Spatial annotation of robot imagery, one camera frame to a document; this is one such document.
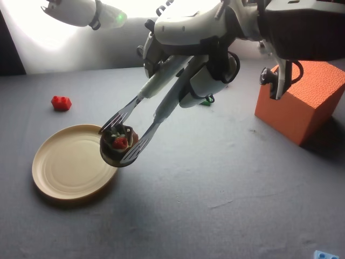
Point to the grey table cloth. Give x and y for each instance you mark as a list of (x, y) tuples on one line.
[(215, 202)]

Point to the green toy brick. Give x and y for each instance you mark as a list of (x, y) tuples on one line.
[(205, 102)]

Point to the blue toy brick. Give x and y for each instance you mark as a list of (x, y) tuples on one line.
[(324, 255)]

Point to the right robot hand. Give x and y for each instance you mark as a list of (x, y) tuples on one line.
[(188, 24)]

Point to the orange foam block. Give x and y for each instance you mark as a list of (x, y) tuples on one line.
[(302, 108)]

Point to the red toy brick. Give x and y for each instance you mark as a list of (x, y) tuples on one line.
[(61, 103)]

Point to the beige round plate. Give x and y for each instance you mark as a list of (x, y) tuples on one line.
[(67, 167)]

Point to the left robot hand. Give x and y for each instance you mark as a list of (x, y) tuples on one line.
[(75, 12)]

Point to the toy chocolate cake with raspberry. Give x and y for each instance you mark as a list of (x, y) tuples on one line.
[(113, 151)]

